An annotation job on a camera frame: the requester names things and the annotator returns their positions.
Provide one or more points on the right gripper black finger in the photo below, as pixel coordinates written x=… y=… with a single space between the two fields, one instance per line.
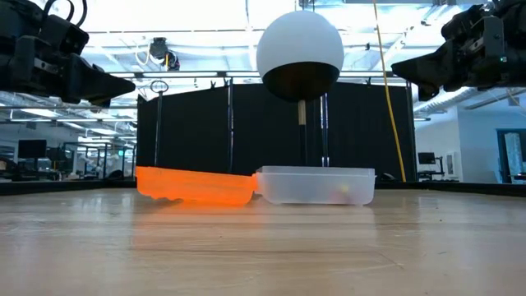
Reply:
x=431 y=67
x=428 y=92

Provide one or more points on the orange plastic basket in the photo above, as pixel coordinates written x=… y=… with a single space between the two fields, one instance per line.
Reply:
x=193 y=187

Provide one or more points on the clear plastic supply box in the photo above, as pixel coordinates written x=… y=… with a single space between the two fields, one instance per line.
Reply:
x=312 y=187

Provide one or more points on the black computer monitor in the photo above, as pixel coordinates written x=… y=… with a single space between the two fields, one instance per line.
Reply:
x=426 y=158
x=32 y=149

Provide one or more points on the blue-framed glass door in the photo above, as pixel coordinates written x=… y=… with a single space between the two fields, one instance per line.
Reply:
x=499 y=156

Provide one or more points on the black curtain panel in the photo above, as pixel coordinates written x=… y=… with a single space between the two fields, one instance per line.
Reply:
x=197 y=131

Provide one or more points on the white globe table lamp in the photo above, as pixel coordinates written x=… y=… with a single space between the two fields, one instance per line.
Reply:
x=300 y=41

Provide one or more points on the ceiling-mounted black camera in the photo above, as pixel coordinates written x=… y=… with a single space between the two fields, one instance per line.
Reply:
x=158 y=49

